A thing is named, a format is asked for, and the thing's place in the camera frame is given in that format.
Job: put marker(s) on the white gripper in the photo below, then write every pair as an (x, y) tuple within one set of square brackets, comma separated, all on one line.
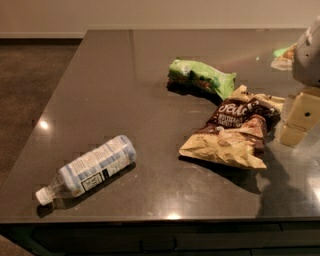
[(308, 60)]

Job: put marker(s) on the brown chip bag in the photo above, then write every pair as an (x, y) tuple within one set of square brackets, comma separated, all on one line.
[(236, 133)]

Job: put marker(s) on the beige snack bag with green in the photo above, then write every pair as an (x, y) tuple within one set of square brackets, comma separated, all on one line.
[(284, 60)]

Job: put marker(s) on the green chip bag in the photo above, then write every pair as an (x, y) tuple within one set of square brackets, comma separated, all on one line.
[(190, 73)]

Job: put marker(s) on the blue label plastic bottle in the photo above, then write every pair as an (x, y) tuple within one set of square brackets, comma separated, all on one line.
[(89, 170)]

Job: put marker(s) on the dark cabinet under counter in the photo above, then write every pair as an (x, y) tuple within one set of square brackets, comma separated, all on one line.
[(167, 239)]

